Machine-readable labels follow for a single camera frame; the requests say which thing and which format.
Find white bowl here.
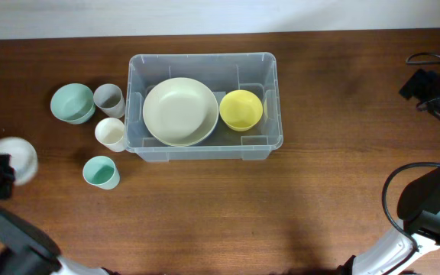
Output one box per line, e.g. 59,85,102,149
0,137,38,186

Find green bowl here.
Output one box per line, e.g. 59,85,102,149
50,83,95,125

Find cream cup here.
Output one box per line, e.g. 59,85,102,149
95,118,126,152

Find grey cup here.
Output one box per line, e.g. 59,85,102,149
93,83,125,118

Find cream plate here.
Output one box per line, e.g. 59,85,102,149
142,77,219,147

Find yellow bowl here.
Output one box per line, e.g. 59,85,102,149
219,89,264,131

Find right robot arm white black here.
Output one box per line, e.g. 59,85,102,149
336,54,440,274

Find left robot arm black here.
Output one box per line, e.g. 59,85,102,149
0,154,113,275

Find clear plastic storage container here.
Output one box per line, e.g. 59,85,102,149
125,52,283,162

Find green cup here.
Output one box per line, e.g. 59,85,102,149
82,156,121,190

